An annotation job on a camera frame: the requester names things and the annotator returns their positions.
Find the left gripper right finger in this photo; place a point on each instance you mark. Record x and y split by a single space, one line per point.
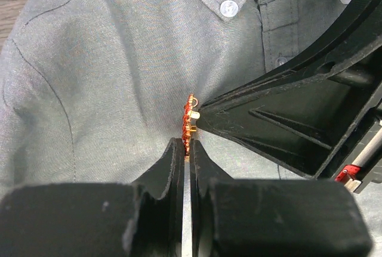
271 217

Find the grey button-up shirt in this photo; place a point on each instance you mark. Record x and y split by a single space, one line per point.
92 90

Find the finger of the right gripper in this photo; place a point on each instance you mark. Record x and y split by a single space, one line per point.
353 36

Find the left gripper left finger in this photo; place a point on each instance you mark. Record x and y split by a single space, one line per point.
142 218

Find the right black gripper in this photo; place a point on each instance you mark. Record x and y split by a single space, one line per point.
324 126

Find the orange red brooch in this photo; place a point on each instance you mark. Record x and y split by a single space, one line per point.
188 128

